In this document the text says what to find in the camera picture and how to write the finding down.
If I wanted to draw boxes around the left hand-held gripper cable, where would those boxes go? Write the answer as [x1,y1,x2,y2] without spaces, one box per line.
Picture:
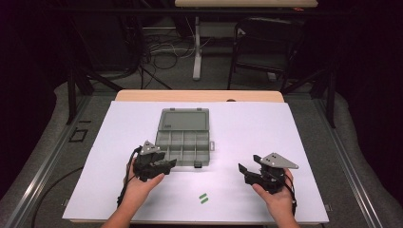
[116,145,143,209]

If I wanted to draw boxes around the black tripod legs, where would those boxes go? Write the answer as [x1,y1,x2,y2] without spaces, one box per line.
[139,63,174,90]

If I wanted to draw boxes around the black metal frame stand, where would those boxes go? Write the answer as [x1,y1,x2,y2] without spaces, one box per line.
[281,67,336,129]
[66,67,125,125]

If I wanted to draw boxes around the black horizontal bar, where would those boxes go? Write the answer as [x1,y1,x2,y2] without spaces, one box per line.
[47,8,353,17]

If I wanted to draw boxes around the grey translucent compartment box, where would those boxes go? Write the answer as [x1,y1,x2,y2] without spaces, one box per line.
[154,107,216,169]

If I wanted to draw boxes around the hand-held gripper cable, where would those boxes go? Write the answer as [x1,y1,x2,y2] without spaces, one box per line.
[284,175,298,217]
[116,145,143,209]

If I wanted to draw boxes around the light wooden table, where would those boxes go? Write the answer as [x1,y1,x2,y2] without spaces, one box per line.
[114,89,285,104]

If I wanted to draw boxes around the tangle of floor cables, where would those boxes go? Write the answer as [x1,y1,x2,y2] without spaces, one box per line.
[139,31,212,71]

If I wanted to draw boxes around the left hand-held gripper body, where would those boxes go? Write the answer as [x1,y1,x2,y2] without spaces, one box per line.
[132,140,166,182]

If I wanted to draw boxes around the white-legged wooden desk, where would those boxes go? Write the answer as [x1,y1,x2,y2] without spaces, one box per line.
[174,0,318,82]

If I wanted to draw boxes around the right hand-held gripper cable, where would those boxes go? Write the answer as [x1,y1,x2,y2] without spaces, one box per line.
[284,175,298,217]

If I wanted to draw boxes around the person's left hand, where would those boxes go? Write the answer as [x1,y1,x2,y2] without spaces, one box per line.
[123,157,166,207]

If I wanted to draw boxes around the aluminium floor rail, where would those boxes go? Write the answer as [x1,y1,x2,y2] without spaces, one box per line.
[4,94,93,228]
[312,98,384,228]

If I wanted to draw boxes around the person's right hand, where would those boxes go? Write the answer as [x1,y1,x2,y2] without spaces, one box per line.
[251,168,297,220]

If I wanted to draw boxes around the white board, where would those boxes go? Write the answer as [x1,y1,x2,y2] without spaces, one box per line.
[62,100,330,225]

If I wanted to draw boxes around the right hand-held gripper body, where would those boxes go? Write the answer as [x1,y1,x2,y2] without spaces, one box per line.
[243,152,299,195]

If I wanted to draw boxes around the black folding chair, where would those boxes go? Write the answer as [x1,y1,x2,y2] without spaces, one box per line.
[226,17,305,91]

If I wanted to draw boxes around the black floor cable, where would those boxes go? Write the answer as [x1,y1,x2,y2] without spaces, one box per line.
[30,166,85,228]

